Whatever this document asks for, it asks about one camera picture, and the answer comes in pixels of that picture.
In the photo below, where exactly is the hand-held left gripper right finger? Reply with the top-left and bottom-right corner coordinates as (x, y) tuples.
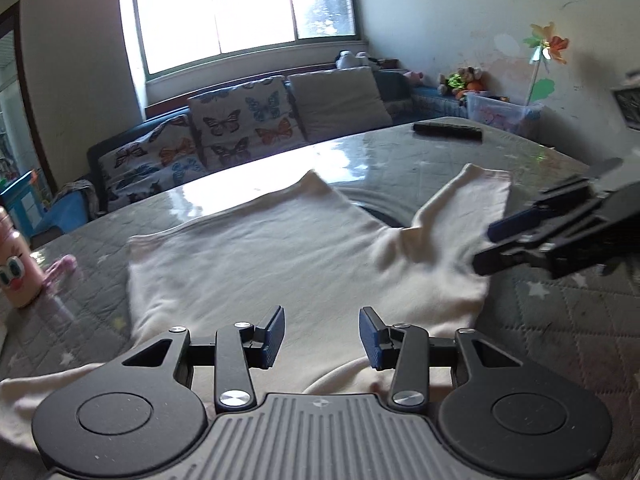
(358, 306), (523, 413)

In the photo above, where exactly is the white plush toy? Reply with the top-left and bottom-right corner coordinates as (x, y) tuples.
(336, 50), (372, 70)

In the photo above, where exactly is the cream cotton garment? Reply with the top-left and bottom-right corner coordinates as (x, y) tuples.
(0, 162), (513, 466)

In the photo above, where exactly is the stuffed toys pile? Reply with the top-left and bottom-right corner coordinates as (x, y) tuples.
(439, 66), (486, 98)

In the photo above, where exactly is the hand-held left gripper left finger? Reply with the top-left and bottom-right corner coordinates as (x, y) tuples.
(121, 305), (287, 413)

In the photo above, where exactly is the plain grey cushion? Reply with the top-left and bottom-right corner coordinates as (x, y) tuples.
(287, 66), (396, 142)

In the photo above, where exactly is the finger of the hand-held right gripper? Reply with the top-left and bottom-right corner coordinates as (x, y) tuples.
(487, 176), (606, 241)
(472, 210), (616, 278)

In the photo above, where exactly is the clear plastic storage box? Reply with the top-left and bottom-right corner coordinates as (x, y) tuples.
(465, 91), (545, 137)

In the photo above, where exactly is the colourful paper pinwheel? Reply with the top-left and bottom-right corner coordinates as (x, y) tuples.
(522, 21), (571, 106)

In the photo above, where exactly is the blue sofa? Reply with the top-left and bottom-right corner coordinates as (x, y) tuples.
(47, 67), (471, 233)

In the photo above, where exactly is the round black table hotplate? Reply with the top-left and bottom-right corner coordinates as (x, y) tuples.
(345, 182), (418, 228)

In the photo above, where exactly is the black remote control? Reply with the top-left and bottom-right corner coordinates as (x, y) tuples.
(412, 121), (484, 144)

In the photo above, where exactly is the butterfly print cushion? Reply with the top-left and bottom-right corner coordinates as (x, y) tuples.
(97, 115), (208, 211)
(189, 76), (307, 170)

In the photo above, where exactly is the pink bottle strap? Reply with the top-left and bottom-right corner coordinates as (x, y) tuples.
(42, 255), (78, 293)

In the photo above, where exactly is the grey patterned throw blanket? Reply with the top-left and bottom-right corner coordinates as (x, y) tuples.
(59, 177), (101, 211)

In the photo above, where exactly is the pink cartoon face bottle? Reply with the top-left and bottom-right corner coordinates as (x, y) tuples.
(0, 205), (46, 309)

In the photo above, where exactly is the bright window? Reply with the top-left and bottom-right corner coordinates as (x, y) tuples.
(131, 0), (363, 78)

